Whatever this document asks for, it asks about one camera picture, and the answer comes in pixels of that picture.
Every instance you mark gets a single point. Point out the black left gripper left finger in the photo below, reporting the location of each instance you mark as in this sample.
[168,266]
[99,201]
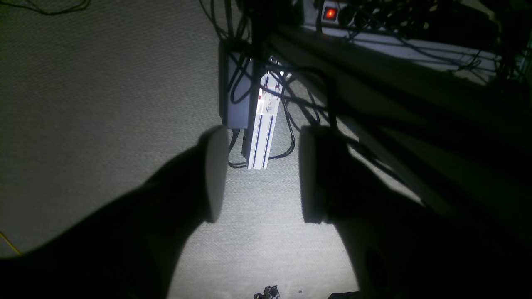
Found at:
[129,248]

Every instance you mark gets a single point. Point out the power strip with red switch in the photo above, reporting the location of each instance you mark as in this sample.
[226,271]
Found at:
[333,15]

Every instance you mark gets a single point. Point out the grey power supply box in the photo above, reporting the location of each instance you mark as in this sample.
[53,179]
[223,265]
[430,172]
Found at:
[234,85]

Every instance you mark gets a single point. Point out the white aluminium extrusion leg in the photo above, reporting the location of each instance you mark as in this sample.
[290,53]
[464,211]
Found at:
[260,136]

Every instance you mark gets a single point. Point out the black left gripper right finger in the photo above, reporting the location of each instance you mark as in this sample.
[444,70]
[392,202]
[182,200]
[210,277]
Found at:
[398,248]

